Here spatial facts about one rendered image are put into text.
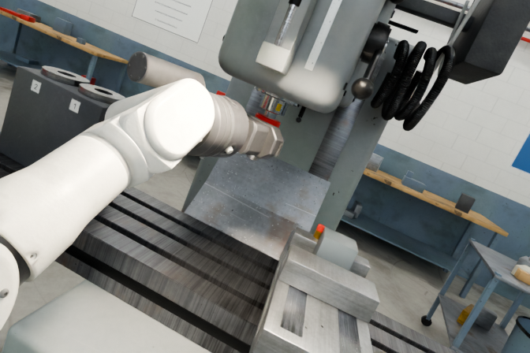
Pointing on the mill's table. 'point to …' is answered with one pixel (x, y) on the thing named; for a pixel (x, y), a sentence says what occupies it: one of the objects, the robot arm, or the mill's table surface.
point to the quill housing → (302, 76)
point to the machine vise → (307, 315)
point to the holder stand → (50, 112)
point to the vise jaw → (330, 283)
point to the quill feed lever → (363, 86)
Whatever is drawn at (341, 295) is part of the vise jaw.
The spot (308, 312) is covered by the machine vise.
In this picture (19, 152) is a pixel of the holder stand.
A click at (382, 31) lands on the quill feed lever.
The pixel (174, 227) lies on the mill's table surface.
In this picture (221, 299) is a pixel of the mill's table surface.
